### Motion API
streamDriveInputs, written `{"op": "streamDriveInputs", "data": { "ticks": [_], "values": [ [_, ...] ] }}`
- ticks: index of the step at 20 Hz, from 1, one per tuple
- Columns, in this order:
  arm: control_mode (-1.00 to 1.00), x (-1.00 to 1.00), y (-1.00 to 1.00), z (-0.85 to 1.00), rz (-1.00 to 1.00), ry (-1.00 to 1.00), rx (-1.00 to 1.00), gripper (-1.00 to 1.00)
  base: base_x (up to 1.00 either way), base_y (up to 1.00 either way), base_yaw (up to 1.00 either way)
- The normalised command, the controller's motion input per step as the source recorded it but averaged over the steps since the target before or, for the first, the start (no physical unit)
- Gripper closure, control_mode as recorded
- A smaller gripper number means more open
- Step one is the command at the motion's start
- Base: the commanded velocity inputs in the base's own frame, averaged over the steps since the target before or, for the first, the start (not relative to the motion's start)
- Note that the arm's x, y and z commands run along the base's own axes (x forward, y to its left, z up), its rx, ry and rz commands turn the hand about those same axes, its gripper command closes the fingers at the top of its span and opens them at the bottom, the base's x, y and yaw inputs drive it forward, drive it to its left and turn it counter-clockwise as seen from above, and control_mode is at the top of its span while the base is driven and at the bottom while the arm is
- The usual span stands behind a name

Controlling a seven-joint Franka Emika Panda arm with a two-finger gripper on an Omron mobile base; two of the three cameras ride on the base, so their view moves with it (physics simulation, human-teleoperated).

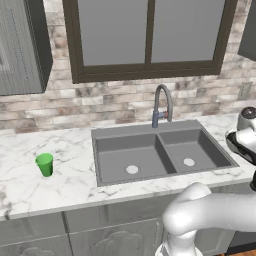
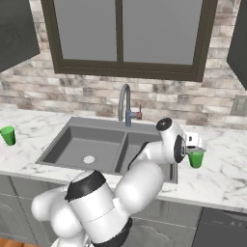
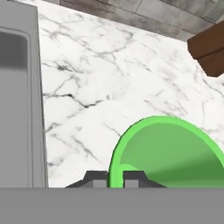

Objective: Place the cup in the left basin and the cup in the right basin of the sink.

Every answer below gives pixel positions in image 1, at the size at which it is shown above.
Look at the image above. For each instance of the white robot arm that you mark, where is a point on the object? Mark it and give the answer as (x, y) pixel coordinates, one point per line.
(213, 210)

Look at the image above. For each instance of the grey double-basin sink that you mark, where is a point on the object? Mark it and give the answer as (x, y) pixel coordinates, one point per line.
(146, 156)

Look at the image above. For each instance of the green cup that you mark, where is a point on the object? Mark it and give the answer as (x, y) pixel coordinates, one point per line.
(45, 165)

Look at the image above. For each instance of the grey curved tap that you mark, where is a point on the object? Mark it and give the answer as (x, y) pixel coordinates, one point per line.
(159, 106)

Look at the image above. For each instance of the grey drawer front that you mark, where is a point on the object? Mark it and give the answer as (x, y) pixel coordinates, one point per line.
(113, 210)
(31, 225)

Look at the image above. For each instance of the dark framed window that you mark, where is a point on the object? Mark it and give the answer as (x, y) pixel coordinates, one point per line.
(150, 33)

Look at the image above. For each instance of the grey base cupboard door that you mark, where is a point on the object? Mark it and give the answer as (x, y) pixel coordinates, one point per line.
(116, 238)
(215, 240)
(33, 246)

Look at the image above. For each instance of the grey wall socket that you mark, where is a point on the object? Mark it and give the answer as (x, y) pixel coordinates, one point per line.
(245, 90)

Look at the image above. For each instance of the grey wall cupboard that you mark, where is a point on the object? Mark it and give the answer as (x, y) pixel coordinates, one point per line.
(23, 46)

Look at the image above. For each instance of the dark wall cupboard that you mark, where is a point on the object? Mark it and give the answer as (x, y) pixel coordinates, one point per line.
(248, 30)

